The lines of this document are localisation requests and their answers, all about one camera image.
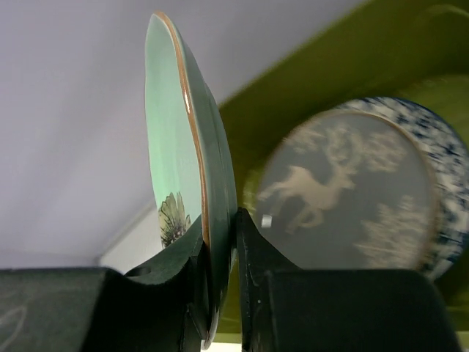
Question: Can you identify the blue floral rim plate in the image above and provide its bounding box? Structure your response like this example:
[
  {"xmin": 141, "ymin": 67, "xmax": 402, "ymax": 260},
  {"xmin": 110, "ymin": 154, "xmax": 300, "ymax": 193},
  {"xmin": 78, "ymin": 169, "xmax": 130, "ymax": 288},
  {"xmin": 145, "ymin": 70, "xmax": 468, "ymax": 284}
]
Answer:
[{"xmin": 336, "ymin": 96, "xmax": 468, "ymax": 280}]

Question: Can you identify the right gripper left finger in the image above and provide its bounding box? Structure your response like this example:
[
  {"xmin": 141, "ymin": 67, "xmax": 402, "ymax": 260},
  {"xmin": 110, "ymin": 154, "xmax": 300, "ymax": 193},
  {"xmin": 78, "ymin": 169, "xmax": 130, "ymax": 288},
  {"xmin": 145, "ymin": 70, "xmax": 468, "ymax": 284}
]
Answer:
[{"xmin": 125, "ymin": 217, "xmax": 210, "ymax": 351}]

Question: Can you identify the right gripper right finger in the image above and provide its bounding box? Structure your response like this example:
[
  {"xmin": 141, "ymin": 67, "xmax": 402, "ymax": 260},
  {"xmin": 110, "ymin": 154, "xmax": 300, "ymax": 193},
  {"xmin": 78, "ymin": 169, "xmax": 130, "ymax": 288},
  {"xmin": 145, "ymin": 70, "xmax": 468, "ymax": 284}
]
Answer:
[{"xmin": 235, "ymin": 208, "xmax": 304, "ymax": 351}]

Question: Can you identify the mint green flower plate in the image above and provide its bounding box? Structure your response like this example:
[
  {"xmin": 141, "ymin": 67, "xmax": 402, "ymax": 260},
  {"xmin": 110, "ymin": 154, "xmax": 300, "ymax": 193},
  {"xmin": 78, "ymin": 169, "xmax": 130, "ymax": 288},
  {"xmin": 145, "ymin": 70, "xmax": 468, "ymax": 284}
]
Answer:
[{"xmin": 144, "ymin": 12, "xmax": 237, "ymax": 347}]

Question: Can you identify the grey deer plate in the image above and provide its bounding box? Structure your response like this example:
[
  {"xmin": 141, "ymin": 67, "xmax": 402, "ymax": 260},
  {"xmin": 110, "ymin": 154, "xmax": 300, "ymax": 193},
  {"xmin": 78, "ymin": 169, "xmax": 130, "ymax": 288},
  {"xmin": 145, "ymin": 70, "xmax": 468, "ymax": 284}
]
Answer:
[{"xmin": 253, "ymin": 109, "xmax": 439, "ymax": 270}]

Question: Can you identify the green plastic bin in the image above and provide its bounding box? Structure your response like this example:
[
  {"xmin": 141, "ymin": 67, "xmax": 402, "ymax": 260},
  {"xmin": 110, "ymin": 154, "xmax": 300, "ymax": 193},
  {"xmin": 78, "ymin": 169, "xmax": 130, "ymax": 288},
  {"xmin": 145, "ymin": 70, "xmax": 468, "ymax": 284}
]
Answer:
[{"xmin": 215, "ymin": 0, "xmax": 469, "ymax": 344}]

